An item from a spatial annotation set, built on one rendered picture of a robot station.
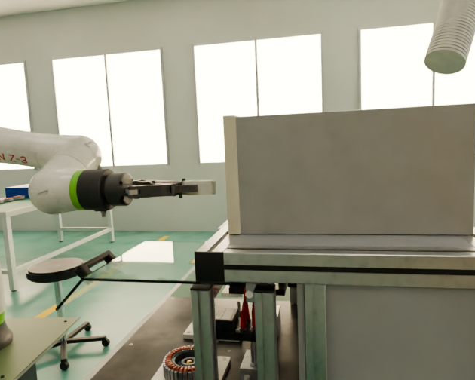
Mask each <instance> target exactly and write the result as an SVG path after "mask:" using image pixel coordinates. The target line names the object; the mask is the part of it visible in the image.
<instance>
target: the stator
mask: <svg viewBox="0 0 475 380"><path fill-rule="evenodd" d="M188 360H191V361H192V362H193V363H186V362H187V361H188ZM163 371H164V378H165V379H166V380H196V375H195V350H194V345H191V347H190V345H187V347H186V346H183V347H180V348H176V349H174V350H172V351H171V352H169V353H168V354H167V355H166V356H165V357H164V359H163Z"/></svg>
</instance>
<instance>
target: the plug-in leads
mask: <svg viewBox="0 0 475 380"><path fill-rule="evenodd" d="M245 292H246V287H245V288H244V300H243V304H242V310H241V324H240V328H239V330H240V331H245V330H246V325H247V321H250V320H251V317H250V313H249V307H248V302H247V297H246V296H245ZM251 311H252V328H254V330H256V328H255V309H254V302H253V303H252V310H251Z"/></svg>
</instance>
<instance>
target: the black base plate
mask: <svg viewBox="0 0 475 380"><path fill-rule="evenodd" d="M214 301H215V307H218V308H238V302H241V310H242V304H243V299H214ZM276 305H280V321H281V325H280V331H279V335H278V337H277V351H278V373H279V380H299V337H298V310H297V304H294V305H291V304H290V302H289V301H276ZM191 322H192V301H191V297H172V296H170V297H169V298H168V299H167V300H166V301H165V302H164V303H163V304H162V305H161V306H160V307H159V308H158V310H157V311H156V312H155V313H154V314H153V315H152V316H151V317H150V318H149V319H148V320H147V321H146V322H145V323H144V324H143V325H142V326H141V327H140V328H139V329H138V330H137V331H136V332H135V333H134V334H133V335H132V336H131V337H130V338H129V339H128V340H127V341H126V342H125V343H124V345H123V346H122V347H121V348H120V349H119V350H118V351H117V352H116V353H115V354H114V355H113V356H112V357H111V358H110V359H109V360H108V361H107V363H106V364H105V365H104V366H103V367H102V368H101V369H100V370H99V371H98V372H97V373H96V374H95V375H94V376H93V377H92V378H91V379H90V380H152V378H153V376H154V375H155V373H156V372H157V371H158V369H159V368H160V366H161V365H162V363H163V359H164V357H165V356H166V355H167V354H168V353H169V352H171V351H172V350H174V349H176V348H180V347H183V346H186V347H187V345H190V347H191V345H194V342H193V339H184V338H183V333H184V332H185V331H186V330H187V328H188V327H189V325H190V324H191ZM246 350H250V342H246V341H239V342H229V341H218V343H217V356H221V357H231V363H230V366H229V368H228V371H227V373H226V375H225V378H224V380H241V374H240V367H241V364H242V362H243V359H244V355H245V353H246Z"/></svg>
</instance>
